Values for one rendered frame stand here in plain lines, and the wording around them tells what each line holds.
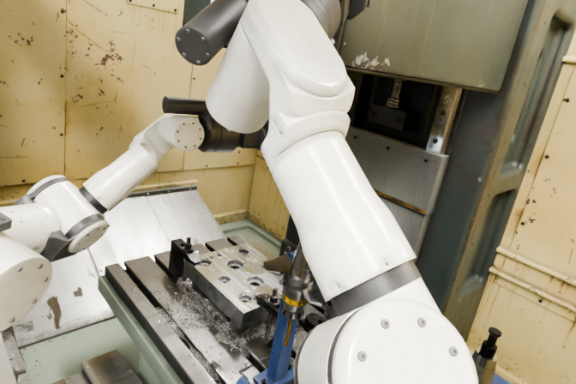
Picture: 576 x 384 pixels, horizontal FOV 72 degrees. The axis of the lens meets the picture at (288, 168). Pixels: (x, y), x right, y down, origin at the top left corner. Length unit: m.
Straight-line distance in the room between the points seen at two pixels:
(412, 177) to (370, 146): 0.17
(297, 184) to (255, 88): 0.10
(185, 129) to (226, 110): 0.43
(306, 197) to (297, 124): 0.05
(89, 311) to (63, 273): 0.18
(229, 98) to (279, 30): 0.08
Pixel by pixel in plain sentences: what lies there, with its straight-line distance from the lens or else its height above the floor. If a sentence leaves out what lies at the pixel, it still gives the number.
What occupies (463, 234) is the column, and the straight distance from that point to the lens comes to 1.24.
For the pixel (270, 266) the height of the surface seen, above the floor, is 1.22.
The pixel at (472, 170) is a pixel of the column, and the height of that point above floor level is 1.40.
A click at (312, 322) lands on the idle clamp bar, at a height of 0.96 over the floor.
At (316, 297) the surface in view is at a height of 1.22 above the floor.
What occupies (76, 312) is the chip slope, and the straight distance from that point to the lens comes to 1.62.
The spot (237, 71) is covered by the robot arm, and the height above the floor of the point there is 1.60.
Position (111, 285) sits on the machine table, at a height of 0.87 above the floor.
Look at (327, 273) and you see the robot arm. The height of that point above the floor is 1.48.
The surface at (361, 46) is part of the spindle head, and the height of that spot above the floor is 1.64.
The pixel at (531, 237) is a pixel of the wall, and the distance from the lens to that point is 1.56.
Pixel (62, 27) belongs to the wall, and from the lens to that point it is 1.75.
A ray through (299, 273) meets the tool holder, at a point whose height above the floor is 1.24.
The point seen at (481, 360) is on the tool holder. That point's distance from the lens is 0.61.
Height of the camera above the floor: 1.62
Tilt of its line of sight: 16 degrees down
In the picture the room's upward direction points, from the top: 10 degrees clockwise
